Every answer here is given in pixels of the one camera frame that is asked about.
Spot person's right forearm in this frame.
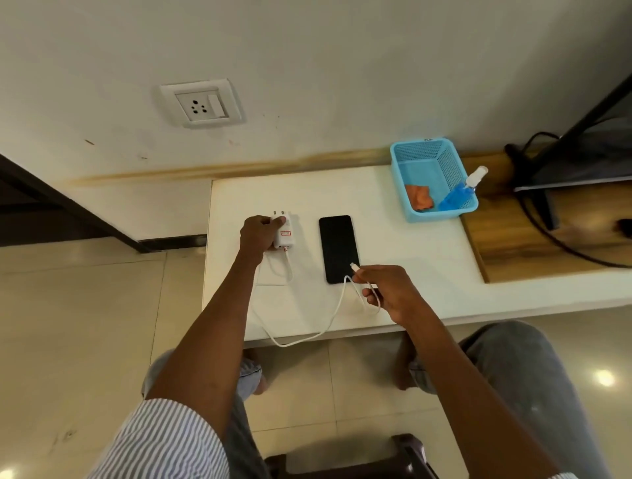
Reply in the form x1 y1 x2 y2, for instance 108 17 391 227
395 303 564 479

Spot black power cable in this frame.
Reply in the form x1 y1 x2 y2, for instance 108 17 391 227
505 131 632 270

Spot black smartphone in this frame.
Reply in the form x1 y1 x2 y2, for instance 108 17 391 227
318 215 361 285

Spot dark brown plastic stool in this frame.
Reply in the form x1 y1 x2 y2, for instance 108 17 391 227
264 434 440 479

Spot black television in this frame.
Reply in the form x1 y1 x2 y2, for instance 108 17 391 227
513 74 632 232

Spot white wall socket plate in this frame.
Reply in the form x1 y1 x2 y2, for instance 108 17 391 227
159 78 244 130

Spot white charger adapter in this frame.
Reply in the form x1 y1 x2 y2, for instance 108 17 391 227
271 211 298 251

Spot person's left forearm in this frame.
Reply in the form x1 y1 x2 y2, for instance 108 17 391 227
145 249 265 445

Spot person's left foot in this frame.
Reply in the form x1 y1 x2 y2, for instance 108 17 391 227
244 347 268 396

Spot white charging cable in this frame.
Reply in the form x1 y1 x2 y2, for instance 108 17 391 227
258 248 383 348

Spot striped shirt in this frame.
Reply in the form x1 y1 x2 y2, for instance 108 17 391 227
89 397 578 479

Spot blue spray bottle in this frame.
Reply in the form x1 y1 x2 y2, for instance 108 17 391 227
438 165 489 213

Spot person's right hand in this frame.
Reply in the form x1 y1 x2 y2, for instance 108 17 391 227
355 265 431 328

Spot person's left hand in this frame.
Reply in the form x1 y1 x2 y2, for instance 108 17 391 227
240 215 286 263

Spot brown wooden console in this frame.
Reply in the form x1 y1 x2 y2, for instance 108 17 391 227
460 150 632 285

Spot grey jeans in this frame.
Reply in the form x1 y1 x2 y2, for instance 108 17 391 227
142 321 614 479

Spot orange cloth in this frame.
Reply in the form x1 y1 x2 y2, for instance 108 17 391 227
405 184 435 212

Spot blue plastic basket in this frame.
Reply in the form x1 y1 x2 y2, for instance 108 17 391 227
390 137 480 224

